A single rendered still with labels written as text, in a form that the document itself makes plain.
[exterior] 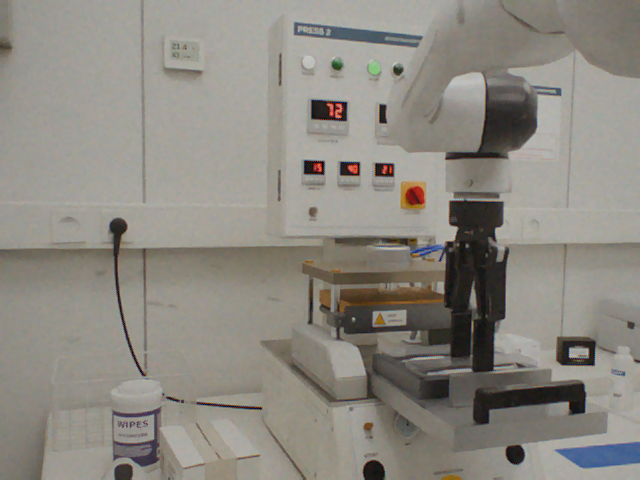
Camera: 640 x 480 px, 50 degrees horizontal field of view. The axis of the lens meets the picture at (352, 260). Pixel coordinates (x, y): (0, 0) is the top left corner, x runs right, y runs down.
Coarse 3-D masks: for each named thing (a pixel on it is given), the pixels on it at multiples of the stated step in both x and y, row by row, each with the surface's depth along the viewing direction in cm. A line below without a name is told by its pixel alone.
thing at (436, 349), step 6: (390, 348) 105; (396, 348) 105; (402, 348) 105; (408, 348) 105; (414, 348) 105; (420, 348) 105; (426, 348) 105; (432, 348) 105; (438, 348) 105; (444, 348) 106; (498, 348) 106; (396, 354) 101; (402, 354) 101; (408, 354) 101; (414, 354) 101; (420, 354) 101; (426, 354) 101; (432, 354) 101
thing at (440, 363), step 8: (408, 360) 96; (416, 360) 96; (424, 360) 97; (432, 360) 97; (440, 360) 97; (448, 360) 97; (456, 360) 97; (464, 360) 97; (472, 360) 97; (496, 360) 97; (504, 360) 97; (512, 360) 98; (520, 360) 98; (528, 360) 98; (536, 360) 98; (424, 368) 92; (432, 368) 92; (440, 368) 92
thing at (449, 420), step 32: (384, 384) 98; (480, 384) 88; (512, 384) 90; (416, 416) 89; (448, 416) 83; (512, 416) 84; (544, 416) 84; (576, 416) 85; (448, 448) 81; (480, 448) 81
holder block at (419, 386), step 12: (384, 360) 101; (384, 372) 101; (396, 372) 97; (408, 372) 94; (396, 384) 97; (408, 384) 93; (420, 384) 90; (432, 384) 91; (444, 384) 91; (420, 396) 90; (432, 396) 91; (444, 396) 91
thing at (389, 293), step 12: (348, 288) 131; (360, 288) 131; (372, 288) 131; (384, 288) 123; (396, 288) 124; (408, 288) 133; (420, 288) 133; (324, 300) 126; (348, 300) 116; (360, 300) 116; (372, 300) 117; (384, 300) 117; (396, 300) 117; (408, 300) 117; (420, 300) 118; (432, 300) 119; (324, 312) 127
